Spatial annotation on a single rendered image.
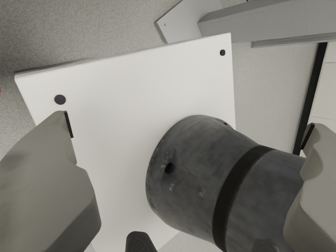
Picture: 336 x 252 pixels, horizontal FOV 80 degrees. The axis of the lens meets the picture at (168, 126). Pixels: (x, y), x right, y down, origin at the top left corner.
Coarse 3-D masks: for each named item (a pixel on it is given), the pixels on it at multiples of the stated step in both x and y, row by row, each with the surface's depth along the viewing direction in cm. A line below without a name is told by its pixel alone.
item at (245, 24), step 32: (192, 0) 117; (256, 0) 98; (288, 0) 81; (320, 0) 74; (160, 32) 112; (192, 32) 122; (224, 32) 113; (256, 32) 100; (288, 32) 90; (320, 32) 81
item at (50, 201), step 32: (64, 128) 10; (0, 160) 7; (32, 160) 7; (64, 160) 7; (0, 192) 6; (32, 192) 6; (64, 192) 6; (0, 224) 5; (32, 224) 5; (64, 224) 5; (96, 224) 6
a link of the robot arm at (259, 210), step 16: (272, 160) 17; (288, 160) 17; (304, 160) 17; (256, 176) 16; (272, 176) 16; (288, 176) 15; (240, 192) 16; (256, 192) 16; (272, 192) 15; (288, 192) 14; (240, 208) 16; (256, 208) 15; (272, 208) 14; (288, 208) 14; (240, 224) 16; (256, 224) 15; (272, 224) 14; (240, 240) 16
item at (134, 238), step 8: (136, 232) 5; (144, 232) 5; (128, 240) 5; (136, 240) 5; (144, 240) 5; (256, 240) 5; (264, 240) 5; (272, 240) 5; (128, 248) 5; (136, 248) 5; (144, 248) 5; (152, 248) 5; (256, 248) 5; (264, 248) 5; (272, 248) 5
